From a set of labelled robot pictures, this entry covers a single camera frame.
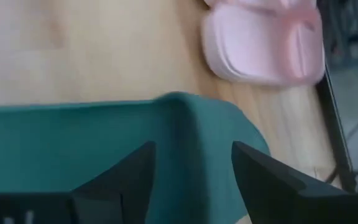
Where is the black metal table frame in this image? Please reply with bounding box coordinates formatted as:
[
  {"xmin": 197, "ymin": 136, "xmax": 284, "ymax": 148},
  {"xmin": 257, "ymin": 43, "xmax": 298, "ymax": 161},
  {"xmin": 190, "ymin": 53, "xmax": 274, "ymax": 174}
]
[{"xmin": 314, "ymin": 61, "xmax": 357, "ymax": 194}]

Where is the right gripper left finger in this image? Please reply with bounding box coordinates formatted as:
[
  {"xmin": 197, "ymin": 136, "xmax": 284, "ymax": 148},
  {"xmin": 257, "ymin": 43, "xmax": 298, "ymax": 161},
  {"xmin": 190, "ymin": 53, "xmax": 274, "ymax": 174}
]
[{"xmin": 71, "ymin": 141, "xmax": 157, "ymax": 224}]

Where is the green slide sandal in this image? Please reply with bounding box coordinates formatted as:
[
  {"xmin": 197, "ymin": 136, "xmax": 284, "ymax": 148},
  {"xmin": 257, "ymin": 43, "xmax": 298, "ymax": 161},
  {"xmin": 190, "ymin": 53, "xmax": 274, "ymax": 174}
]
[{"xmin": 0, "ymin": 91, "xmax": 272, "ymax": 224}]

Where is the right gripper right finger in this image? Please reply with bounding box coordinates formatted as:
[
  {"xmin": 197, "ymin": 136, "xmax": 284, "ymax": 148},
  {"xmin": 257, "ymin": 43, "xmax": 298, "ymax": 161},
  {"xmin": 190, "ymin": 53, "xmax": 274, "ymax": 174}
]
[{"xmin": 231, "ymin": 141, "xmax": 358, "ymax": 224}]

